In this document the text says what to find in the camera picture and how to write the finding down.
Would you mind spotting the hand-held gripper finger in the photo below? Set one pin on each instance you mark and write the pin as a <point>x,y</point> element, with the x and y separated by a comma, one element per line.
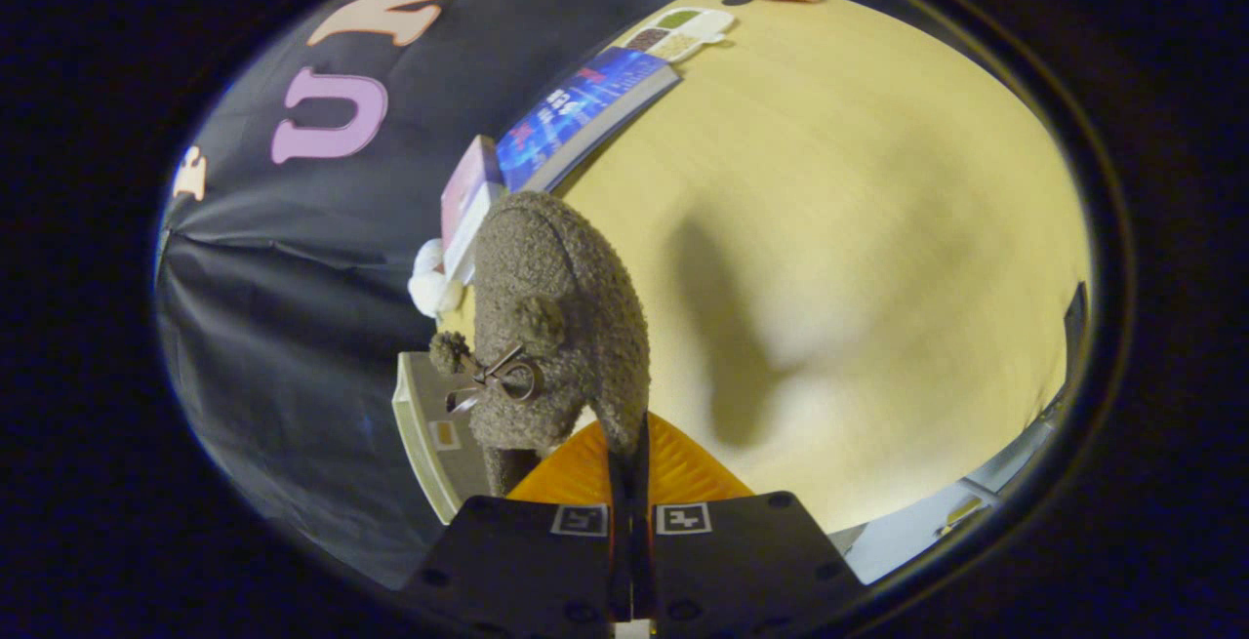
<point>618,493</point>
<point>642,463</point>

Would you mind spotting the brown fuzzy shoe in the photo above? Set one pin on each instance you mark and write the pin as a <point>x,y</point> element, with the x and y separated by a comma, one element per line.
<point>556,298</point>

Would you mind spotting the grey storage box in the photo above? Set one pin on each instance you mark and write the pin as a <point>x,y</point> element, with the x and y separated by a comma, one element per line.
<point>424,434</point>

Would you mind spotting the white fluffy object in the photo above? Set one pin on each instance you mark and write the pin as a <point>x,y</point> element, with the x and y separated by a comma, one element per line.
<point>434,283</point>

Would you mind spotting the blue cover book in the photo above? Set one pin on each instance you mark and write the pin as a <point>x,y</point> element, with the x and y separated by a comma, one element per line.
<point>576,112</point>

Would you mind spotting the white compartment tray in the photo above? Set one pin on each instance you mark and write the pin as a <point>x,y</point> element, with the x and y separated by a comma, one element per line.
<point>678,32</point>

